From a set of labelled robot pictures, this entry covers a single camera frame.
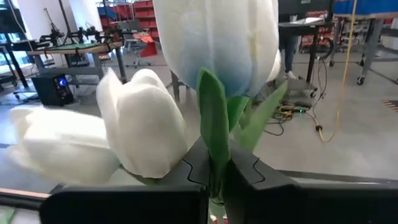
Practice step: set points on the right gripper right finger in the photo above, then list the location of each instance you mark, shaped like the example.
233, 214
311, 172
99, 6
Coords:
295, 205

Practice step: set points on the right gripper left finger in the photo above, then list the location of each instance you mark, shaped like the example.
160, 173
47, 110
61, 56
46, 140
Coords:
124, 205

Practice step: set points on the white artificial tulip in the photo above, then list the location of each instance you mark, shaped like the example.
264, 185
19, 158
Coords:
275, 67
143, 124
217, 37
62, 146

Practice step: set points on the floor power box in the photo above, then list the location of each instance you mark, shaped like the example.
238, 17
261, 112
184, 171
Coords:
295, 96

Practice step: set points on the black computer tower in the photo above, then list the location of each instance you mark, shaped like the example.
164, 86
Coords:
51, 90

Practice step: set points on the person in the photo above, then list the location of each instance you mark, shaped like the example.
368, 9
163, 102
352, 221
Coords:
287, 46

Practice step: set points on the chair with red cloth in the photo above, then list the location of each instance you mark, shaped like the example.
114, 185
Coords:
146, 46

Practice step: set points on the black work table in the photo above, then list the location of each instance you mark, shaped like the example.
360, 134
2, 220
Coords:
306, 25

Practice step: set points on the red storage bin shelf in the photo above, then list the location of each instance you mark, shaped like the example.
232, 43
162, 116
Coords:
144, 14

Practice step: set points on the wooden top work table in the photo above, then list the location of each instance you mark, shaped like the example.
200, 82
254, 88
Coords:
367, 16

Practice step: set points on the blue storage bins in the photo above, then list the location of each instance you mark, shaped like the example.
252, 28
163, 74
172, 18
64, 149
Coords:
367, 6

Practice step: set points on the black computer monitor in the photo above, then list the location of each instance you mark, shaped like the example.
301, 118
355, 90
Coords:
11, 20

